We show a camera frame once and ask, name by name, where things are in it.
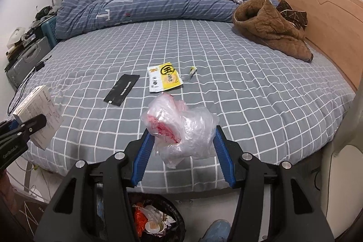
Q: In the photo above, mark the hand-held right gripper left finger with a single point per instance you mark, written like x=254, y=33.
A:
x=141, y=157

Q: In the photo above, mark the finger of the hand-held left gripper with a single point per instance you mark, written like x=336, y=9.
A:
x=31, y=124

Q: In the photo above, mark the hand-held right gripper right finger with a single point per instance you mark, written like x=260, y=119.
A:
x=225, y=162

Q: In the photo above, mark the white cardboard box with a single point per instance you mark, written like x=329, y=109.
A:
x=42, y=106

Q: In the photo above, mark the clear plastic bag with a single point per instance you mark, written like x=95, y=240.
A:
x=184, y=128

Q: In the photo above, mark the red plastic bag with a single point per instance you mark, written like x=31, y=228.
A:
x=139, y=220

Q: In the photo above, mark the black trash bin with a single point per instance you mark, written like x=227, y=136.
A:
x=173, y=216

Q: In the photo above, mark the paper noodle cup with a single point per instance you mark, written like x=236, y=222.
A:
x=153, y=227

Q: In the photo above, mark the white crumpled paper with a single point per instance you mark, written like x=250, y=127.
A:
x=151, y=212

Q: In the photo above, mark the grey hard suitcase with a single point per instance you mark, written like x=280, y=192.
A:
x=28, y=60

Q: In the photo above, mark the brown patterned rug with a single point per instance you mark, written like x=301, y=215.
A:
x=31, y=216

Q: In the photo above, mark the person's right leg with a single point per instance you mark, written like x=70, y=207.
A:
x=217, y=230

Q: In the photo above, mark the black flat packet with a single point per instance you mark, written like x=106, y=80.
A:
x=122, y=89

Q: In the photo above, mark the grey checked bed sheet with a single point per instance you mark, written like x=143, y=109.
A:
x=255, y=89

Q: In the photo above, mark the yellow snack packet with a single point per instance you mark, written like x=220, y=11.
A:
x=166, y=77

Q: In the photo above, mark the white cap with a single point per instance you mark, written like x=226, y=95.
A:
x=17, y=35

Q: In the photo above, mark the small torn wrapper piece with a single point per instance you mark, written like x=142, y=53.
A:
x=190, y=72

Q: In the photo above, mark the teal case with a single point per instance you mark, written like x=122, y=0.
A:
x=51, y=29

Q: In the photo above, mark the cream white chair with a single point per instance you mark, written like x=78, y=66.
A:
x=340, y=174

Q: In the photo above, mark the brown quilted jacket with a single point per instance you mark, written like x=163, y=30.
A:
x=269, y=26

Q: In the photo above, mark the blue striped duvet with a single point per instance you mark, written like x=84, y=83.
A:
x=158, y=3

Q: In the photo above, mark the dark patterned cloth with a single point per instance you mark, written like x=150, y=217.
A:
x=296, y=15

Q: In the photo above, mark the wooden headboard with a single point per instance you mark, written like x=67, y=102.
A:
x=326, y=18

